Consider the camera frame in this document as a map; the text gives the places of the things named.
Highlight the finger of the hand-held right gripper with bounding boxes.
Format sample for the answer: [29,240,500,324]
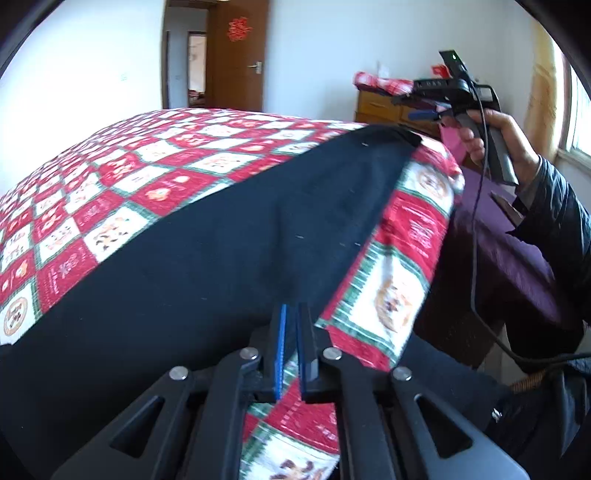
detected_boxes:
[392,93,439,108]
[409,107,451,123]

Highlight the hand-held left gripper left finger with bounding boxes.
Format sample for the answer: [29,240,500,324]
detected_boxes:
[51,303,289,480]

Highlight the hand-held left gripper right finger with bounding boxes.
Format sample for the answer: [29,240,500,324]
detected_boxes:
[295,302,530,480]

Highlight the black pants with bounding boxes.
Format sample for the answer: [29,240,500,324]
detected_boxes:
[0,124,423,480]

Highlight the person's right forearm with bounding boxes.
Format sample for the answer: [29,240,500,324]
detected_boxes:
[505,156,591,358]

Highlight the person's right hand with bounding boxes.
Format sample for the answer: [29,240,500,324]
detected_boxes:
[441,110,542,186]

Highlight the red checkered cloth bundle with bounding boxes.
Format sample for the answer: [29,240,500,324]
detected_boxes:
[353,71,414,96]

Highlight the wooden dresser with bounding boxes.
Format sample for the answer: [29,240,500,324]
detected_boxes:
[355,88,444,139]

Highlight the pink cloth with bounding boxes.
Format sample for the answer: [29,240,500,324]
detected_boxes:
[441,124,468,163]

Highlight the yellow patterned curtain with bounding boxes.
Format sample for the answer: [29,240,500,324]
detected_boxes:
[526,28,571,163]

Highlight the window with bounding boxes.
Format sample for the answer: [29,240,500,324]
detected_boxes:
[556,60,591,163]

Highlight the purple cloth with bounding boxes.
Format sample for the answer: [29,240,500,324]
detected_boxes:
[425,166,583,366]

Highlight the brown wooden door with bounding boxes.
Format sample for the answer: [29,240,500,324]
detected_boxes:
[203,0,270,112]

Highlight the brown wicker basket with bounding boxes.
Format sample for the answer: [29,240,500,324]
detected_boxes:
[508,367,562,396]

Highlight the red checkered printed bed sheet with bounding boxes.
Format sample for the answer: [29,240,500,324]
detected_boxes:
[0,107,465,480]

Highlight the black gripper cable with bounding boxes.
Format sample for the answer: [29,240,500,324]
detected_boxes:
[464,76,591,370]

